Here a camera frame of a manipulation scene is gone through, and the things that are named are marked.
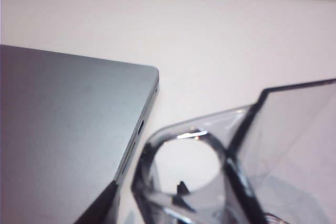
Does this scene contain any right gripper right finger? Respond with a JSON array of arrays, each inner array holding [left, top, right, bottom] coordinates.
[[172, 180, 197, 213]]

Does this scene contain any silver Dell laptop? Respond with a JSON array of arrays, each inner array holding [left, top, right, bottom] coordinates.
[[0, 44, 160, 224]]

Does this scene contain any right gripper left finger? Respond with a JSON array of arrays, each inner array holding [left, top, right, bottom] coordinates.
[[72, 181, 121, 224]]

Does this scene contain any transparent grey water cup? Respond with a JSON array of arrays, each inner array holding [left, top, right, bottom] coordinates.
[[130, 78, 336, 224]]

